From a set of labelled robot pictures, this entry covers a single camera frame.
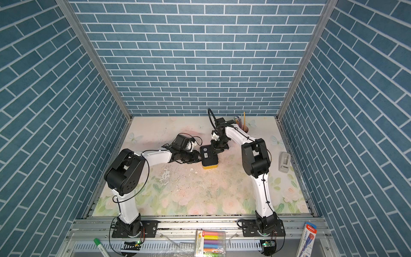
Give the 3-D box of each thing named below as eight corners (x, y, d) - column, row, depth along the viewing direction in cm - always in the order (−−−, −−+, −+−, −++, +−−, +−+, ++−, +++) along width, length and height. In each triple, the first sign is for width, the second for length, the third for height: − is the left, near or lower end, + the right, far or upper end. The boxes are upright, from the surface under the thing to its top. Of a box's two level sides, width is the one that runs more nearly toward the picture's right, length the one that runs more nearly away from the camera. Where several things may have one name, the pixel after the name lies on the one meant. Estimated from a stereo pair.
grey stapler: (277, 171, 96) (280, 168, 92) (279, 154, 103) (281, 150, 100) (287, 174, 94) (290, 171, 91) (288, 157, 102) (290, 153, 99)
